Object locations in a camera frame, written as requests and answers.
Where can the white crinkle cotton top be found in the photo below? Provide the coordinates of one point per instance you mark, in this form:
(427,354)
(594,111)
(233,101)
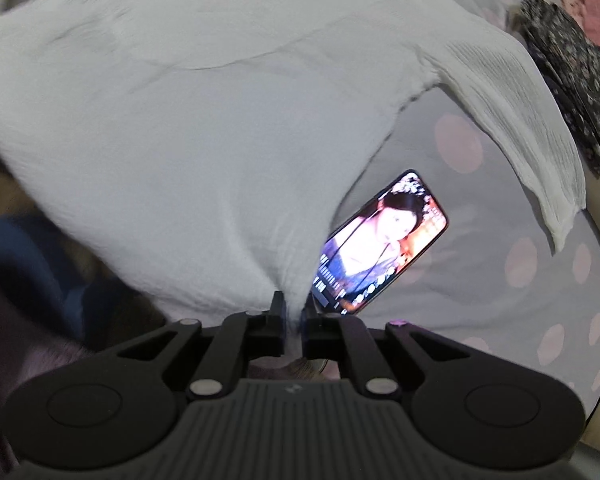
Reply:
(180,135)

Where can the smartphone with lit screen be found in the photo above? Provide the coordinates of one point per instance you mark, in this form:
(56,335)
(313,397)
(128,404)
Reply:
(380,245)

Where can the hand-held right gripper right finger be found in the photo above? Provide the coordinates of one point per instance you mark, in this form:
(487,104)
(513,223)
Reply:
(315,335)

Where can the dark floral garment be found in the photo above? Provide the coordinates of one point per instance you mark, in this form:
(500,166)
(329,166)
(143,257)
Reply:
(570,75)

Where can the blue cloth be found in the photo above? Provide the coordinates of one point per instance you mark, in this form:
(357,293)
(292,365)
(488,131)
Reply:
(40,260)

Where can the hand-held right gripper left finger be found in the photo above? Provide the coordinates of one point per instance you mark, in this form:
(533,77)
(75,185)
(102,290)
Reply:
(275,330)

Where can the person's purple fuzzy clothing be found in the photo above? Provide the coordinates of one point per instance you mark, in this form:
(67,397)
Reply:
(10,360)

